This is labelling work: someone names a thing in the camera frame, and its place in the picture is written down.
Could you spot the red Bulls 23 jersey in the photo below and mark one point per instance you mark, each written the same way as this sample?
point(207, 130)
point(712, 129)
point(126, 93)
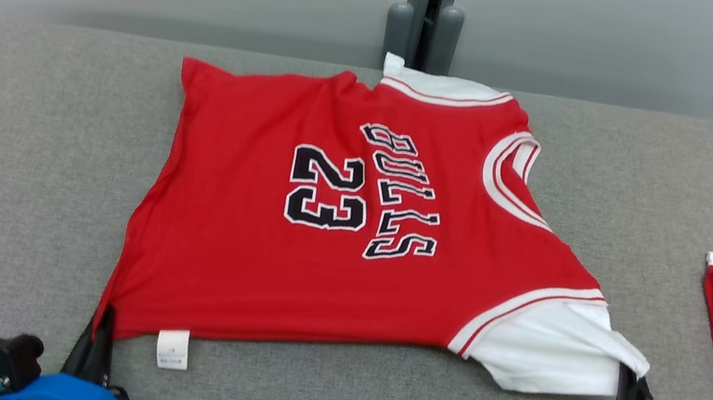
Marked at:
point(231, 244)

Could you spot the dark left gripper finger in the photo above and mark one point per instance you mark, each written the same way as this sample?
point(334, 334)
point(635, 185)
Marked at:
point(81, 360)
point(103, 361)

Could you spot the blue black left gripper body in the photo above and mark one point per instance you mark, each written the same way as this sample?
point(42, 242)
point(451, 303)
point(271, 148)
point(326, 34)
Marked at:
point(65, 394)

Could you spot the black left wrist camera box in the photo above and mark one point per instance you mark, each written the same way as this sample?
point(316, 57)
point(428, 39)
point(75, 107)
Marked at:
point(6, 355)

